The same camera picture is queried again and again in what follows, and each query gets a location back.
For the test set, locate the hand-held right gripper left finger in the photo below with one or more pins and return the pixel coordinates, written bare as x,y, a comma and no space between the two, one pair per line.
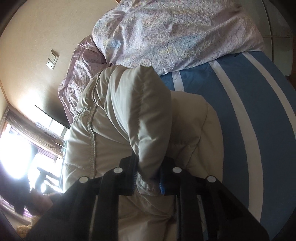
124,183

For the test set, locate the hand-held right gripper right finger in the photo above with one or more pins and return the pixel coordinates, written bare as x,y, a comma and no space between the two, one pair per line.
162,185

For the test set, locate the beige puffer jacket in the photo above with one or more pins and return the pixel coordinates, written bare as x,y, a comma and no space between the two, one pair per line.
111,129

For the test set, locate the person's left forearm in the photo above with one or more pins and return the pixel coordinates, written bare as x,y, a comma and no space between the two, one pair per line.
42,199

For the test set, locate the dark chair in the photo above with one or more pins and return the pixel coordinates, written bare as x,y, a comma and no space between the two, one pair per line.
46,178

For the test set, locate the brown fluffy thing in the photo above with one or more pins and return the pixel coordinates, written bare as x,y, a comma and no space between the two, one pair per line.
26,228

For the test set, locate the bamboo window blind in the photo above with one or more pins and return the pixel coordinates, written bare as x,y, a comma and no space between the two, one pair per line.
27,129

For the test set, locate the black flat television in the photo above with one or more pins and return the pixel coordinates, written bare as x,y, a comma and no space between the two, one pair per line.
57,118

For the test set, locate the bed with blue striped sheet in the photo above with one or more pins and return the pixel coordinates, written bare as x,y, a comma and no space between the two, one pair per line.
231,115

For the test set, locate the pink floral duvet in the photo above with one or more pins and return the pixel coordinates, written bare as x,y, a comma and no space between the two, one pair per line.
173,34

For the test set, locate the wooden framed frosted glass door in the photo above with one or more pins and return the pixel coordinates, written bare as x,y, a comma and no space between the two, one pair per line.
282,34

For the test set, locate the white wall socket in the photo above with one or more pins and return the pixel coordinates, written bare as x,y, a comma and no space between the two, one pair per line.
50,65

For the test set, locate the white light switch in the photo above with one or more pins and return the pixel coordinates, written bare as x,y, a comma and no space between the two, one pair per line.
54,56

